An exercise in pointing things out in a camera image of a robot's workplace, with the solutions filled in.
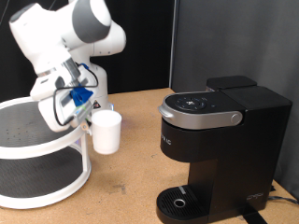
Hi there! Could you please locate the blue cable clip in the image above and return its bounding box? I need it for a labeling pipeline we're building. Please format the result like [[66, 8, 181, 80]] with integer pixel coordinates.
[[69, 86, 94, 106]]

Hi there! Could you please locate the braided machine power cord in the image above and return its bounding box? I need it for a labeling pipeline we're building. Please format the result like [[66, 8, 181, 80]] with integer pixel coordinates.
[[268, 195, 299, 206]]

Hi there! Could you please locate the white mug green handle tag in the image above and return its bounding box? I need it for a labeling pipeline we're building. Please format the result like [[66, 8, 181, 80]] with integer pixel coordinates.
[[85, 109, 122, 156]]

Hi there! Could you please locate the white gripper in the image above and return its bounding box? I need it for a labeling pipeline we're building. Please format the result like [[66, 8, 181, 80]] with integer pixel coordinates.
[[37, 92, 91, 133]]

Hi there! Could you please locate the black camera cable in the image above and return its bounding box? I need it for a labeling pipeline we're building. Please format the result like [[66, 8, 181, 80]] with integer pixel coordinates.
[[52, 63, 100, 127]]

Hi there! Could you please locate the clear water reservoir black lid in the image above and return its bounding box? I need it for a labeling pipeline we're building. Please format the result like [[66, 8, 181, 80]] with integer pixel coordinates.
[[206, 75, 258, 91]]

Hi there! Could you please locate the white two-tier turntable rack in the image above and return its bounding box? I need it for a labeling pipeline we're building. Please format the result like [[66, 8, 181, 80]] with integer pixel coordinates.
[[0, 95, 93, 210]]

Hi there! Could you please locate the grey partition panel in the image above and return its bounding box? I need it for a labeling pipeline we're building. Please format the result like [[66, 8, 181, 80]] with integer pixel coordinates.
[[169, 0, 299, 200]]

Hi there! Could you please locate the black Keurig coffee machine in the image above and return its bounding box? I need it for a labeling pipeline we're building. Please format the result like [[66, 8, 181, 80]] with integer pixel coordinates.
[[156, 75, 293, 224]]

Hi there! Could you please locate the black tape strip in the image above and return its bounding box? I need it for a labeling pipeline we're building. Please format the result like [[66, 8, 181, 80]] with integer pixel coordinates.
[[239, 209, 265, 224]]

